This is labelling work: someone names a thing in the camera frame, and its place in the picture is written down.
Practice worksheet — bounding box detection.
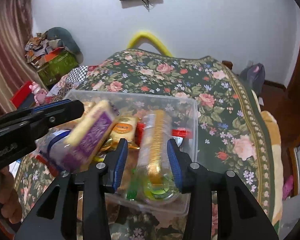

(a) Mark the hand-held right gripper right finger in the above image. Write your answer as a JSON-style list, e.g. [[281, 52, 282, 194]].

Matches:
[[166, 139, 279, 240]]

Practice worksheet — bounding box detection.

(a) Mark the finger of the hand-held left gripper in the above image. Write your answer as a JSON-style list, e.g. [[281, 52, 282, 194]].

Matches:
[[22, 100, 85, 140], [0, 99, 72, 127]]

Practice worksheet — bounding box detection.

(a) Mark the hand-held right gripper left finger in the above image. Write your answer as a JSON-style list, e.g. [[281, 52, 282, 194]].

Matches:
[[15, 138, 129, 240]]

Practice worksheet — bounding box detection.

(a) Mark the long gold biscuit packet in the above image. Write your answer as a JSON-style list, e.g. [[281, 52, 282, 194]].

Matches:
[[136, 109, 174, 184]]

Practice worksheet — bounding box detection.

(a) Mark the green packet of round crackers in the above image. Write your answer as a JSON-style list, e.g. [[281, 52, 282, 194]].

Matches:
[[126, 170, 185, 203]]

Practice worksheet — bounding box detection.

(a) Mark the purple label cracker packet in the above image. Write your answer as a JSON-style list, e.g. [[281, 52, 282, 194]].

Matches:
[[65, 100, 120, 172]]

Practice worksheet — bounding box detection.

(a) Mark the blue and white snack packet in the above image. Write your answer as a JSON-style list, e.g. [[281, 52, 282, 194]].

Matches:
[[39, 130, 75, 170]]

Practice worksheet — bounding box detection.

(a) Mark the tan biscuit packet orange label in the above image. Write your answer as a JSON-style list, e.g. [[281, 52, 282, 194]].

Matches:
[[109, 115, 138, 145]]

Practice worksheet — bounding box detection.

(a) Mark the red snack packet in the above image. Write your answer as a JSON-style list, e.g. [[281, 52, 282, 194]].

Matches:
[[135, 122, 193, 146]]

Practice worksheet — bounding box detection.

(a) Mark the clear plastic container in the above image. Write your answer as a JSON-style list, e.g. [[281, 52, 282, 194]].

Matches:
[[36, 89, 199, 215]]

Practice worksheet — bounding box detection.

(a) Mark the person's left hand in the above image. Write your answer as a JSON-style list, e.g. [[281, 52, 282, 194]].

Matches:
[[0, 166, 24, 224]]

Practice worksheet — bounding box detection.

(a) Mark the pink plush toy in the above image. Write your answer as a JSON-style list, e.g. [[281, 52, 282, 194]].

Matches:
[[30, 81, 48, 105]]

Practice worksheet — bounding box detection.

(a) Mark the red box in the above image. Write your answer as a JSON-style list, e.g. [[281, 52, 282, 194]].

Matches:
[[10, 81, 37, 109]]

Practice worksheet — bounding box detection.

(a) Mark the checkered patchwork quilt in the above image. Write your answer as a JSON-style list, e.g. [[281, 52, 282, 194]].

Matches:
[[46, 65, 100, 98]]

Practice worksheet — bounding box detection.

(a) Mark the orange box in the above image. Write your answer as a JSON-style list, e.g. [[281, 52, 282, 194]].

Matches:
[[43, 49, 63, 63]]

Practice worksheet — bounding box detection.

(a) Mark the pile of patterned clothes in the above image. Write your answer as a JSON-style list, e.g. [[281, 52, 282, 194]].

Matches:
[[24, 31, 65, 68]]

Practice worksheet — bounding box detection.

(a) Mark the striped brown curtain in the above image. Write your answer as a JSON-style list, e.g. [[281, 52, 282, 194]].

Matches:
[[0, 0, 34, 120]]

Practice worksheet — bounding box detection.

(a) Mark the grey pillow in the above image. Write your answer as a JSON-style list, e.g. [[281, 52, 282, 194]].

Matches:
[[46, 27, 82, 58]]

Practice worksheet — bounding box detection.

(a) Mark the green floral blanket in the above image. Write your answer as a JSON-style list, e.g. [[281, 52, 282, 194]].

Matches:
[[14, 49, 275, 240]]

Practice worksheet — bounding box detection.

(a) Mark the tan plush blanket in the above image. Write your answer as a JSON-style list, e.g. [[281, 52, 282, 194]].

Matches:
[[252, 90, 284, 225]]

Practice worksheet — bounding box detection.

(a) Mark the yellow foam tube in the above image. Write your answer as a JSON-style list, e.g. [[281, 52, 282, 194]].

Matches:
[[126, 30, 173, 57]]

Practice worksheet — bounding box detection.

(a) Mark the pink cloth item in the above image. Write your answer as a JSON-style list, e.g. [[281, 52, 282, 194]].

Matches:
[[282, 175, 294, 200]]

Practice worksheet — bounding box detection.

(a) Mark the grey backpack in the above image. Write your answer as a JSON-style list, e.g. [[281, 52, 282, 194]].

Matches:
[[239, 63, 265, 97]]

